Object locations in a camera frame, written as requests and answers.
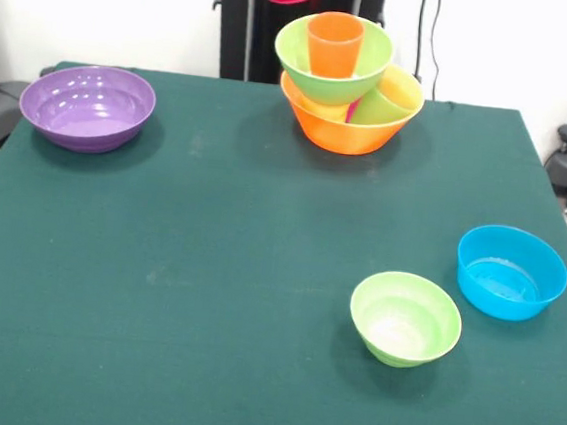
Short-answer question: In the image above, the large orange bowl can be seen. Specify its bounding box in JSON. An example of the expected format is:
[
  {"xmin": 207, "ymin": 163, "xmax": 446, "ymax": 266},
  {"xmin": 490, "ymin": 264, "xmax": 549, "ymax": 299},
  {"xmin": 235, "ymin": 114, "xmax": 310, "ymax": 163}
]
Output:
[{"xmin": 273, "ymin": 54, "xmax": 429, "ymax": 163}]

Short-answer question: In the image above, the yellow cup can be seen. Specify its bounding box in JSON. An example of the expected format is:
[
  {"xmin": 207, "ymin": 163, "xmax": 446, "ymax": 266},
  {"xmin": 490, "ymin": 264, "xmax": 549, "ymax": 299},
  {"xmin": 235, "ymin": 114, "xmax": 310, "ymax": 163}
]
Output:
[{"xmin": 300, "ymin": 97, "xmax": 351, "ymax": 122}]

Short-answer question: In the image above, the purple cup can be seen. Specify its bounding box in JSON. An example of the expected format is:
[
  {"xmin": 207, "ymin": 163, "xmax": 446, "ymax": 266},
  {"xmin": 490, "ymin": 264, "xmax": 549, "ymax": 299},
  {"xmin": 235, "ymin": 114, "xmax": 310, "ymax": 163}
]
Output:
[{"xmin": 344, "ymin": 97, "xmax": 362, "ymax": 125}]

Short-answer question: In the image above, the green cup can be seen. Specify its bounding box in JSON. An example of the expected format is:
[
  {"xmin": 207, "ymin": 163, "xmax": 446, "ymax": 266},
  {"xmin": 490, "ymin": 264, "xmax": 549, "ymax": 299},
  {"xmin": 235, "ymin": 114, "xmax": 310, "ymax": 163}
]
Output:
[{"xmin": 347, "ymin": 84, "xmax": 413, "ymax": 131}]

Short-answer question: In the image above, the red-orange cup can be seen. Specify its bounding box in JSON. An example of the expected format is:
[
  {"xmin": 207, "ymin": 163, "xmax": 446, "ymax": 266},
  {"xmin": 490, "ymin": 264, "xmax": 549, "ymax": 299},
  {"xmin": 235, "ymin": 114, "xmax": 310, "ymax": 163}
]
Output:
[{"xmin": 302, "ymin": 8, "xmax": 368, "ymax": 82}]

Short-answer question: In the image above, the large green bowl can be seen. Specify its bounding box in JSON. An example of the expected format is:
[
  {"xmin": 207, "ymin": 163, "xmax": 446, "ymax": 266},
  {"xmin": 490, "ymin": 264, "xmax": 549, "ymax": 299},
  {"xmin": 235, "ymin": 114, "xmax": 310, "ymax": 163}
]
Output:
[{"xmin": 268, "ymin": 6, "xmax": 399, "ymax": 113}]

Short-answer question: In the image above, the purple bowl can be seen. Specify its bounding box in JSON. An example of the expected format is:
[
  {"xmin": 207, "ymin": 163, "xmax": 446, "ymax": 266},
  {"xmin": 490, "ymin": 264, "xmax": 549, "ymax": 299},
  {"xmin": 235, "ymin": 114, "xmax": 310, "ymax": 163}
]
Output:
[{"xmin": 14, "ymin": 58, "xmax": 160, "ymax": 161}]

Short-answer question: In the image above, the small green bowl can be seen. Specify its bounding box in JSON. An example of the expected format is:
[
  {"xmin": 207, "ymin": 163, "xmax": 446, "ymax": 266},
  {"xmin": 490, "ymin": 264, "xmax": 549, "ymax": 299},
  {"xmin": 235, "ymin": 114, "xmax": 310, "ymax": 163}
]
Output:
[{"xmin": 343, "ymin": 266, "xmax": 468, "ymax": 375}]

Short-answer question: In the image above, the dark green table cloth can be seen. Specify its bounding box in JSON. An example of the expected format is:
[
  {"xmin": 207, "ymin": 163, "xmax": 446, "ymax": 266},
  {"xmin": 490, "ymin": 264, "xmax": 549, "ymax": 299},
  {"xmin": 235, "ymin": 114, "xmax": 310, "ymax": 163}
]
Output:
[{"xmin": 0, "ymin": 54, "xmax": 567, "ymax": 425}]

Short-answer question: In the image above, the blue bowl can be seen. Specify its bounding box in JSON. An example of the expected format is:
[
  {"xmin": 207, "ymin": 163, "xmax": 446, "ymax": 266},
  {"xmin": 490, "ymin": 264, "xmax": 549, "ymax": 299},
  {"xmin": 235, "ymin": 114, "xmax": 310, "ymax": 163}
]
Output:
[{"xmin": 450, "ymin": 220, "xmax": 567, "ymax": 328}]

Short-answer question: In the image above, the black wall cable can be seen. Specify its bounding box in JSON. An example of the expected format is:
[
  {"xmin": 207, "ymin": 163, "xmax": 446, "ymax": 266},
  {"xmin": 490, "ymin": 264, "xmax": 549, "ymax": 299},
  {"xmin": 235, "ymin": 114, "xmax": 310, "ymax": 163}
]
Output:
[{"xmin": 408, "ymin": 0, "xmax": 449, "ymax": 102}]

